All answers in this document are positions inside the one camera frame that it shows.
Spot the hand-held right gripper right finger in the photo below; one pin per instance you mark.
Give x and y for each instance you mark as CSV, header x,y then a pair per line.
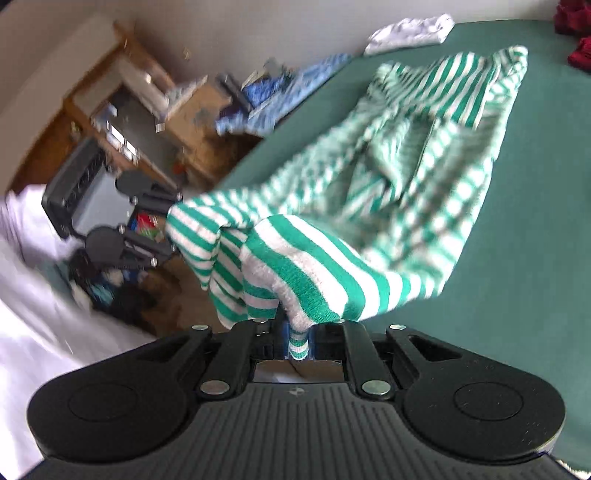
x,y
355,355

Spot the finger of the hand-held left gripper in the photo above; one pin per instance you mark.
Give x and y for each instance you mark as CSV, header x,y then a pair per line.
x,y
159,198
147,251

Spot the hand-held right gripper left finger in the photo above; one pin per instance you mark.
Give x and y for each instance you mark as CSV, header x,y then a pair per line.
x,y
265,344

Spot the green white striped shirt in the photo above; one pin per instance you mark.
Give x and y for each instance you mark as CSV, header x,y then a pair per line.
x,y
300,258

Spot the dark cloth pile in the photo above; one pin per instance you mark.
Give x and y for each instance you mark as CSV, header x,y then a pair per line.
x,y
115,295

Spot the wooden desk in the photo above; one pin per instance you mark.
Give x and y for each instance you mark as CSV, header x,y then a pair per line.
x,y
194,124

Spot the white fabric sheet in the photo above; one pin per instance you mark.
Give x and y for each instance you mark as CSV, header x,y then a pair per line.
x,y
32,323

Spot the blue patterned pillow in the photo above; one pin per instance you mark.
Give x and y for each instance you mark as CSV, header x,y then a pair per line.
x,y
295,87

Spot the white crumpled garment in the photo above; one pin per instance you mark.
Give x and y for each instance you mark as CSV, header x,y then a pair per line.
x,y
406,32

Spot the dark red garment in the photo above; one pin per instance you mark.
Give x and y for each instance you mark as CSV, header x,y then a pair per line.
x,y
577,27

